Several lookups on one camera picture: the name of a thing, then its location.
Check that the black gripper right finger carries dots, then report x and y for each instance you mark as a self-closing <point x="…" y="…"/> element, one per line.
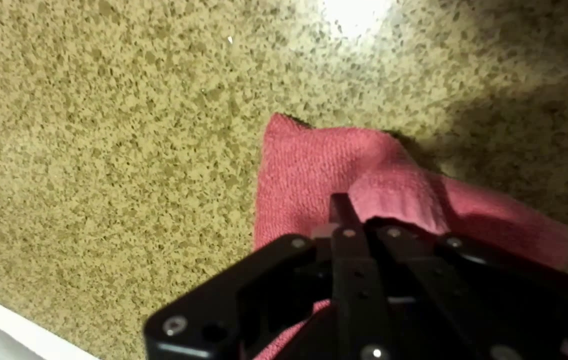
<point x="497" y="301"/>

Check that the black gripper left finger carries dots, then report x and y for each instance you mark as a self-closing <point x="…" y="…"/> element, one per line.
<point x="231" y="313"/>

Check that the pink cloth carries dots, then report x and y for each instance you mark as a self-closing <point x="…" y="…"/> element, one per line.
<point x="325" y="172"/>

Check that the white folded paper sheet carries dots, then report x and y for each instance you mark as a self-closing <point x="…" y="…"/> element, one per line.
<point x="4" y="332"/>

